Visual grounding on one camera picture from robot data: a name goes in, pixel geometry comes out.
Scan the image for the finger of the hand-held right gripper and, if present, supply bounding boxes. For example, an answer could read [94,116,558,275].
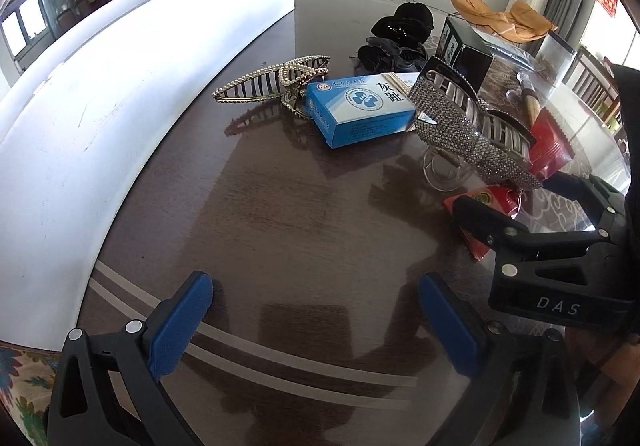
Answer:
[451,194,616,277]
[544,171,628,234]

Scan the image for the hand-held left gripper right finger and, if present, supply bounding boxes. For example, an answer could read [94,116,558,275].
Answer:
[418,271,583,446]

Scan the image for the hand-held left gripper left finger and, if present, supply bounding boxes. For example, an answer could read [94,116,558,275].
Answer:
[46,270,216,446]

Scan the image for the red packet with yellow logo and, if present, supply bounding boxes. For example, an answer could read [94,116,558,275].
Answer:
[442,186,523,262]

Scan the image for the plain red packet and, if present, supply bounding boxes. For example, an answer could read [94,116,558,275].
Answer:
[527,113,576,177]

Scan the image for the gold cosmetic tube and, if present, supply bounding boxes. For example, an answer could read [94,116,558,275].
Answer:
[506,70,543,124]

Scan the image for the rhinestone hair claw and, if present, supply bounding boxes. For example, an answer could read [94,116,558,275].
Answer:
[407,56,543,192]

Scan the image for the blue medicine box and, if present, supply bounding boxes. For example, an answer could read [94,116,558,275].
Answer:
[303,74,421,149]

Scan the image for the gold pearl hair claw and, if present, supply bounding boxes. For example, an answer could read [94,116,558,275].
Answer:
[212,54,332,119]

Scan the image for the person's right hand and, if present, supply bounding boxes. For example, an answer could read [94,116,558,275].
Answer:
[566,329,640,428]

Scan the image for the wooden dining chair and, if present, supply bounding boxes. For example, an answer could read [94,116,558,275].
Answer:
[565,46,626,127]

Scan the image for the clear jar with black lid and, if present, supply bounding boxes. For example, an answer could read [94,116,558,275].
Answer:
[537,30,576,77]

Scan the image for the black cardboard box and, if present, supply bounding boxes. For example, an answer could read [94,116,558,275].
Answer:
[437,16,496,92]

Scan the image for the beige rubber band bundle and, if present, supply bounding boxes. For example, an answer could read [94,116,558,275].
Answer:
[377,72,421,88]

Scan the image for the floral seat cushion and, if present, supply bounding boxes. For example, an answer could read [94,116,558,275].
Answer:
[0,341,66,446]

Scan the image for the orange lounge chair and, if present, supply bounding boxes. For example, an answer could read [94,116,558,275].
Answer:
[450,0,558,43]

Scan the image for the black bow hair accessory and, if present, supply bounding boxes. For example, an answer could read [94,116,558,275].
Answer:
[357,39,428,73]

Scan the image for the black velvet hair accessory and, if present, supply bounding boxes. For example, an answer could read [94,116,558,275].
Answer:
[395,2,435,34]

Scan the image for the white board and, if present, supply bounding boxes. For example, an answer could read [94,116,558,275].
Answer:
[0,0,297,362]

